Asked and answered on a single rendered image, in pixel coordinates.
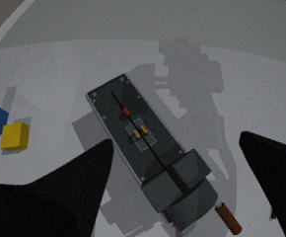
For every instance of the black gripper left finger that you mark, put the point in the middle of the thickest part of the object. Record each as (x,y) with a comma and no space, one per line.
(63,203)

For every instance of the yellow cube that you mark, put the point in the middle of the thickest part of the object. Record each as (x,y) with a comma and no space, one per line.
(15,136)

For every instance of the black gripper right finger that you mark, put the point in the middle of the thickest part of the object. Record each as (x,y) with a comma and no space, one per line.
(267,160)

